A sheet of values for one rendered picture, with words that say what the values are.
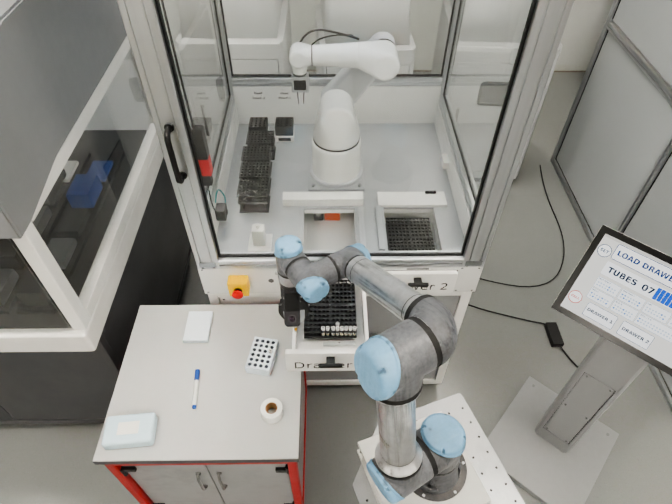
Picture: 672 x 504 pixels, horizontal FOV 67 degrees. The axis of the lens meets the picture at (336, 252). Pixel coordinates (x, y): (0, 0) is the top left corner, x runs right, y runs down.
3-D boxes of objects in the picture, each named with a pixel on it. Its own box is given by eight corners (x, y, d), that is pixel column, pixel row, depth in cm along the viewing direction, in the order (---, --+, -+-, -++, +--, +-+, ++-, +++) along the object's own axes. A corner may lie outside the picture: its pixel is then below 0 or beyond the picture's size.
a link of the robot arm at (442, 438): (469, 459, 135) (479, 437, 126) (430, 486, 131) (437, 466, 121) (440, 423, 143) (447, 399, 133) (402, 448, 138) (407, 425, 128)
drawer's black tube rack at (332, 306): (356, 342, 171) (357, 331, 167) (304, 342, 171) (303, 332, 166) (353, 290, 186) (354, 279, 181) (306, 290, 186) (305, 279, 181)
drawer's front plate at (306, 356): (374, 370, 166) (376, 352, 158) (286, 371, 166) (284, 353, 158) (374, 365, 167) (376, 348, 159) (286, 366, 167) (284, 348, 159)
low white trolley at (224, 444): (307, 526, 209) (298, 458, 152) (156, 528, 208) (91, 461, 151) (310, 395, 248) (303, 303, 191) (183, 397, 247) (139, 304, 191)
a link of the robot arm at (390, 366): (438, 484, 129) (444, 339, 97) (391, 518, 124) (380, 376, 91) (408, 449, 138) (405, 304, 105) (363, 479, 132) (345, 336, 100)
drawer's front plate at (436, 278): (453, 292, 188) (458, 273, 180) (375, 293, 188) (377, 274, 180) (452, 289, 189) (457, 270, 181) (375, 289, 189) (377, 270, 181)
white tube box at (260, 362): (270, 376, 171) (269, 371, 168) (246, 372, 172) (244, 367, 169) (278, 345, 179) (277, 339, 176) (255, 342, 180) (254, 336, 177)
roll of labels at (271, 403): (275, 427, 159) (274, 422, 156) (257, 417, 161) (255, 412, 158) (287, 409, 163) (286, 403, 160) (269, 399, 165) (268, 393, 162)
